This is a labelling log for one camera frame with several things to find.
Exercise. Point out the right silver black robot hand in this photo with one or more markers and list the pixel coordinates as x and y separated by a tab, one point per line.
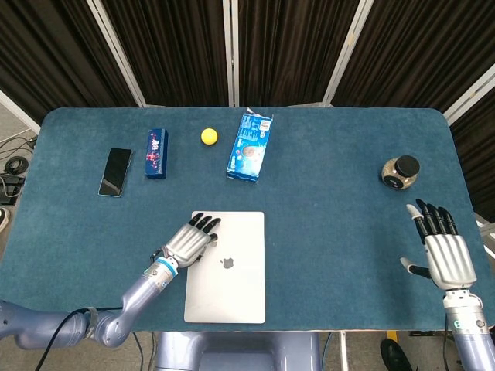
448	263

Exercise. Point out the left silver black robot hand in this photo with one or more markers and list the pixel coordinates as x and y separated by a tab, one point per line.
187	243

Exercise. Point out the silver laptop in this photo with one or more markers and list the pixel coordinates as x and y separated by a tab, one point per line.
232	293

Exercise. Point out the dark blue narrow box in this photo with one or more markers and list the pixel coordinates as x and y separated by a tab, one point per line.
156	154

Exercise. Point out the black smartphone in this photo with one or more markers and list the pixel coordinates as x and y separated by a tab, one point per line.
115	172

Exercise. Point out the glass jar with black lid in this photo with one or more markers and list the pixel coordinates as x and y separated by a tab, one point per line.
400	172

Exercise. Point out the black shoe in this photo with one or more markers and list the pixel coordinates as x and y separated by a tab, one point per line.
394	355

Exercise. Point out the yellow ball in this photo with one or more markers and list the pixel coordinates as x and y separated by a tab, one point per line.
209	136

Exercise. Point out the blue cookie box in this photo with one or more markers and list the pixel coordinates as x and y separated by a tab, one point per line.
249	150

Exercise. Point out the black pleated screen panel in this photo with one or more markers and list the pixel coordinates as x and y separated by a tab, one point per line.
477	154
417	50
286	50
166	50
50	50

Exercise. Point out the blue-grey robot torso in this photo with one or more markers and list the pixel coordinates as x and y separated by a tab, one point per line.
239	351

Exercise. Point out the blue felt table mat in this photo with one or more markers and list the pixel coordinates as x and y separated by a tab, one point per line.
328	185

